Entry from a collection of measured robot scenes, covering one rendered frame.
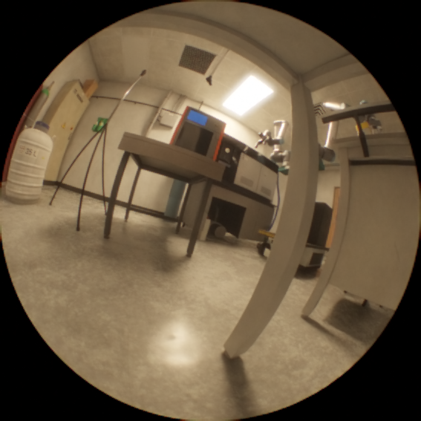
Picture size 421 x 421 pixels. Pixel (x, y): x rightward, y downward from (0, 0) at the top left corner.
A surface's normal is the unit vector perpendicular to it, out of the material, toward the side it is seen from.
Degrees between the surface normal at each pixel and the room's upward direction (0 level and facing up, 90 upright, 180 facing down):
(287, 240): 90
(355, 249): 90
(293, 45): 180
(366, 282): 90
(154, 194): 90
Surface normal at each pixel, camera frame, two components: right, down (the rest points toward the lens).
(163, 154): 0.37, 0.11
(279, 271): -0.89, -0.25
